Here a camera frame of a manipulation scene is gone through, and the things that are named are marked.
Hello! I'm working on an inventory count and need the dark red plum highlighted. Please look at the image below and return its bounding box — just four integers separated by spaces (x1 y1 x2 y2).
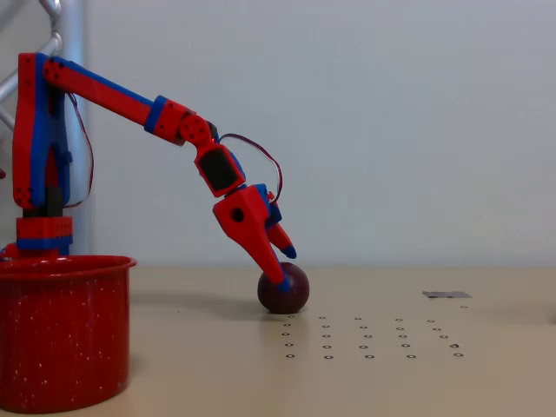
256 261 311 314

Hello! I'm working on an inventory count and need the flat grey tape piece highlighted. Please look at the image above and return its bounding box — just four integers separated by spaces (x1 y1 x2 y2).
421 289 473 301

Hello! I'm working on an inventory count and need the red white wrist cable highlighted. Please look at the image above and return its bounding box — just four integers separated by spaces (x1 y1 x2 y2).
218 133 284 204

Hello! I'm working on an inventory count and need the red speckled enamel cup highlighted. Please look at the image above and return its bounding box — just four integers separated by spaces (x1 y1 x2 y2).
0 255 138 414

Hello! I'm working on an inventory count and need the red white upper arm cable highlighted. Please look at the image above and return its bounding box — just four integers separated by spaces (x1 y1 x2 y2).
64 92 96 209

